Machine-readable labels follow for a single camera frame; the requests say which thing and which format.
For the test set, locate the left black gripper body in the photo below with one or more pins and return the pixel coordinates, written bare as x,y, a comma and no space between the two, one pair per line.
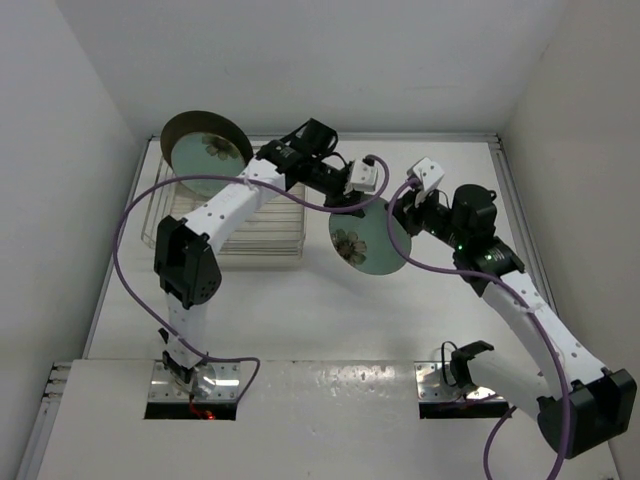
326,180

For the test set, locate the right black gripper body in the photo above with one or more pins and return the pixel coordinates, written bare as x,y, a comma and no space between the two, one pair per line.
430,216

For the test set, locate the green flower plate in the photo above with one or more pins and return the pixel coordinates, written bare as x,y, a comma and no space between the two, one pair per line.
201,153
363,242

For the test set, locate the brown ceramic plate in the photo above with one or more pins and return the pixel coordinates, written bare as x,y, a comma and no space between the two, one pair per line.
203,121

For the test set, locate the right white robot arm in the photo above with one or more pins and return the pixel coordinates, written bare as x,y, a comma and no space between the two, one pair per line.
577,402

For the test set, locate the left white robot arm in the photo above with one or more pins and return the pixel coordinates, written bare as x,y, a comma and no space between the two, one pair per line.
186,249

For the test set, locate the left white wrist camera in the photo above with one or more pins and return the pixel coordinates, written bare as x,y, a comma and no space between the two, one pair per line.
362,177

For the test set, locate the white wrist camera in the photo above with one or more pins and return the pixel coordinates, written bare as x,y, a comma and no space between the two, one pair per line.
362,177
426,176

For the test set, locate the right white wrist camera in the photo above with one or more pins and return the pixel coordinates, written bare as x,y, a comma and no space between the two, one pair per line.
426,176

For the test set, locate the wire dish rack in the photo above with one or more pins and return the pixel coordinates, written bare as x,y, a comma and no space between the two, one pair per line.
273,237

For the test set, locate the aluminium frame rail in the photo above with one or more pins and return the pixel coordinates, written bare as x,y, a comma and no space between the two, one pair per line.
523,243

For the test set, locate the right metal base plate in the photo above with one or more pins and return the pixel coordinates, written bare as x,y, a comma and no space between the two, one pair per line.
434,384

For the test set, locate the metal base plate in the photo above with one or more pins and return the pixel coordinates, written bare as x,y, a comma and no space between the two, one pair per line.
215,383
434,384

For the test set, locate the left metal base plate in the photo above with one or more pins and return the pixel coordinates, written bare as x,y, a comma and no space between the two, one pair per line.
215,383

